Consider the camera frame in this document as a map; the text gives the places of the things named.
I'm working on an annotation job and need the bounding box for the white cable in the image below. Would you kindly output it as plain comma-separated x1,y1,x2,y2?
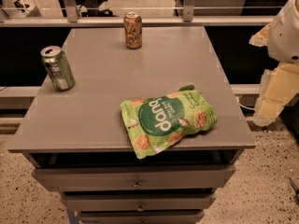
236,97,256,112

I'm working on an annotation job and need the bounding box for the top grey drawer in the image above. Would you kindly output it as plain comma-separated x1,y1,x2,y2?
32,164,235,192

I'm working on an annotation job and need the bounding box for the grey drawer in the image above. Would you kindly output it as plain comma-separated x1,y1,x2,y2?
32,164,235,192
79,210,204,224
62,193,216,212

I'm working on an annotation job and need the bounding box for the middle grey drawer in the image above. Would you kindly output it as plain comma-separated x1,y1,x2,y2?
62,193,216,212

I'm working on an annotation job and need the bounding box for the bottom grey drawer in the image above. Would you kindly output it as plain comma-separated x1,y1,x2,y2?
79,210,204,224

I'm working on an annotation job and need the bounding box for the green rice chip bag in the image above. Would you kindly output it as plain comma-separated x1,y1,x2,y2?
121,85,218,160

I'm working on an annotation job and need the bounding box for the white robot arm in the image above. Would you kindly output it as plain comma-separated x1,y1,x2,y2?
249,0,299,126

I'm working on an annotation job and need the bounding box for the green soda can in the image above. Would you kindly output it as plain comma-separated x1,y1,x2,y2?
40,46,76,91

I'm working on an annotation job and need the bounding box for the gold soda can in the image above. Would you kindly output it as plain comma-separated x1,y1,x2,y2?
123,12,142,49

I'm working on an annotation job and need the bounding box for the glass railing with metal posts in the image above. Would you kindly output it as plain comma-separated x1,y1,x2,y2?
1,0,287,27

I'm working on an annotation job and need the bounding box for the grey drawer cabinet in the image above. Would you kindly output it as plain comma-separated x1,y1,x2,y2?
7,26,257,224

